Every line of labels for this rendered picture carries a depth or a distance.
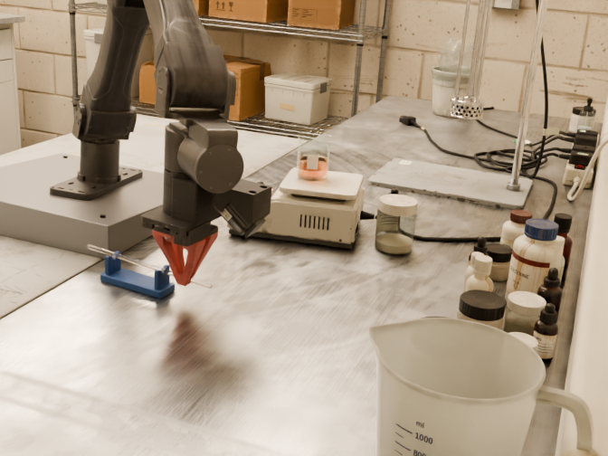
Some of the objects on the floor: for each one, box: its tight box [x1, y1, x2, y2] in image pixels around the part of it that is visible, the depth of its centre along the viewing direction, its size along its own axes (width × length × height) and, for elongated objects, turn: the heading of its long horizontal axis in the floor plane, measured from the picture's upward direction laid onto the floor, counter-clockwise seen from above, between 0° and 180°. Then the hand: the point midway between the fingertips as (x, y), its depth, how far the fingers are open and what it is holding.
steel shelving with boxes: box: [67, 0, 391, 138], centre depth 358 cm, size 143×41×190 cm, turn 59°
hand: (184, 278), depth 100 cm, fingers closed, pressing on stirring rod
